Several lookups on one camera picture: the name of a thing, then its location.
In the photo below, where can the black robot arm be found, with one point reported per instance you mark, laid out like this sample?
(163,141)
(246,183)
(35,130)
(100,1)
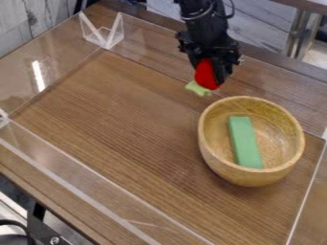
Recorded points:
(202,7)

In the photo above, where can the black table leg mount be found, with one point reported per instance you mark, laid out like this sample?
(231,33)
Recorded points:
(41,233)

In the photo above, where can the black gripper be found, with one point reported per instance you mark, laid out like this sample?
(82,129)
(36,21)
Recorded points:
(206,39)

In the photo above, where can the metal stand in background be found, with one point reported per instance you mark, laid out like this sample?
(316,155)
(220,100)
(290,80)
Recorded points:
(310,11)

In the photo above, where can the green rectangular block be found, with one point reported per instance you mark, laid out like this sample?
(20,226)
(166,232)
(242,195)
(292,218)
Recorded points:
(243,140)

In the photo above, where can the red plush strawberry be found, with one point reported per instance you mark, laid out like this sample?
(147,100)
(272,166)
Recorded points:
(204,82)

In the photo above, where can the clear acrylic front barrier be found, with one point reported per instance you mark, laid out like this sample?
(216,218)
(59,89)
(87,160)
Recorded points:
(110,215)

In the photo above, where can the wooden bowl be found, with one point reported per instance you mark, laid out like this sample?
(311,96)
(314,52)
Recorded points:
(279,137)

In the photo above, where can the clear acrylic corner bracket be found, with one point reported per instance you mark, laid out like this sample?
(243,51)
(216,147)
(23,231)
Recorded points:
(104,37)

